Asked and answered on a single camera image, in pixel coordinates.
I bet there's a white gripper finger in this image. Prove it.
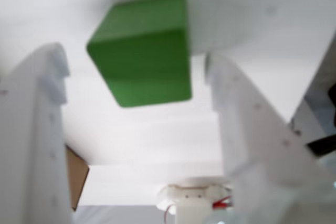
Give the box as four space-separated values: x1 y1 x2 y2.
0 42 73 224
206 54 328 183

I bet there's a green cube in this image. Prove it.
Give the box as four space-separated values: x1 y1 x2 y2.
86 0 193 109

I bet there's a brown cardboard box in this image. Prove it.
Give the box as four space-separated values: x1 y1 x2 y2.
65 145 90 212

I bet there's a red white wire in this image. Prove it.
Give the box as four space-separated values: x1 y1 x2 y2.
213 197 234 209

